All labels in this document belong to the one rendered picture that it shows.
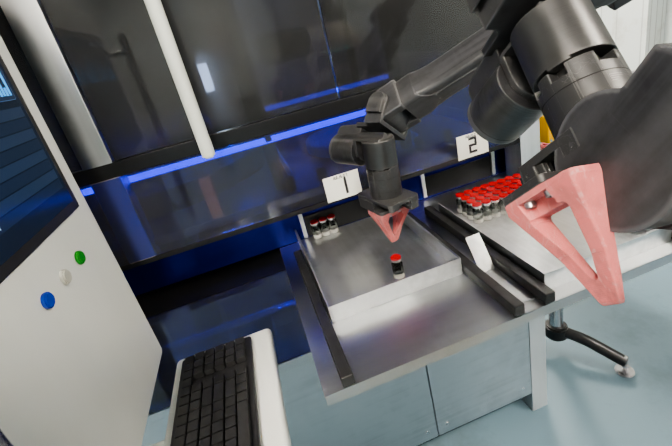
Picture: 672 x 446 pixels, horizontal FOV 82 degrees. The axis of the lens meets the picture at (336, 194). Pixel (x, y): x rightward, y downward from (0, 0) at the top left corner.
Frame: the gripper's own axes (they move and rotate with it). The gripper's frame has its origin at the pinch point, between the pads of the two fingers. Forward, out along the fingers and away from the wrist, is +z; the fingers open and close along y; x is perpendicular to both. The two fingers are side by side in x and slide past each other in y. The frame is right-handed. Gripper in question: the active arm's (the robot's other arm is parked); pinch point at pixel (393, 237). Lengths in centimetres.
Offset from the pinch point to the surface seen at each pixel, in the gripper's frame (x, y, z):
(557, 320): -77, 16, 77
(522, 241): -23.2, -10.2, 7.8
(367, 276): 5.0, 4.3, 8.5
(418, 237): -11.5, 7.5, 8.2
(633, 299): -127, 13, 94
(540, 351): -53, 6, 69
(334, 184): 0.0, 20.2, -6.3
